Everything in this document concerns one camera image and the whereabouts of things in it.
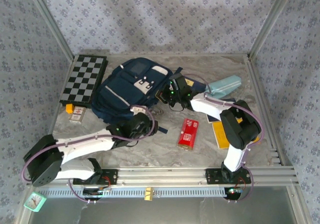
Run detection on navy blue backpack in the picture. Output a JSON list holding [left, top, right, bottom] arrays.
[[91, 58, 183, 135]]

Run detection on red snack box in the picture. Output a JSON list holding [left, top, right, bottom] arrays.
[[176, 118, 200, 150]]

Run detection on light blue pencil case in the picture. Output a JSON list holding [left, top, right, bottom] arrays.
[[207, 75, 243, 99]]

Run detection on yellow notebook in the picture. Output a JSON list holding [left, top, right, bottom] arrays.
[[211, 117, 261, 150]]

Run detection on playing card box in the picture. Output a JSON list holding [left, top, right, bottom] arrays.
[[69, 106, 86, 123]]

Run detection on black grey chessboard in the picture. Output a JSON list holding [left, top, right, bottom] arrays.
[[59, 55, 109, 109]]

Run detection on mint green alarm clock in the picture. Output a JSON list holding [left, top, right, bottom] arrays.
[[23, 191, 48, 213]]

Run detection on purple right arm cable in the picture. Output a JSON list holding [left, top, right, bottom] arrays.
[[183, 73, 263, 204]]

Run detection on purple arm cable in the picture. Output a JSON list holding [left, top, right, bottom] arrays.
[[183, 73, 263, 204], [21, 105, 159, 204]]

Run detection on aluminium rail beam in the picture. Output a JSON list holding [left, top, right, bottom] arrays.
[[28, 166, 300, 187]]

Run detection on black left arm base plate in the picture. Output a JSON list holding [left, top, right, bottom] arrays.
[[72, 168, 119, 185]]

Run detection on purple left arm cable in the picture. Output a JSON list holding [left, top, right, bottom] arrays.
[[21, 105, 159, 204]]

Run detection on grey slotted cable duct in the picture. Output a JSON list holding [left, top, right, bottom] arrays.
[[39, 186, 241, 198]]

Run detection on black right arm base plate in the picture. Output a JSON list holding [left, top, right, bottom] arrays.
[[205, 168, 252, 185]]

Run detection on aluminium side rail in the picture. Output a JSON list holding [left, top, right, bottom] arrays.
[[246, 55, 293, 167]]

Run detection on aluminium frame post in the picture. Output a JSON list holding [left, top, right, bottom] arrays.
[[248, 0, 298, 59], [26, 0, 75, 61]]

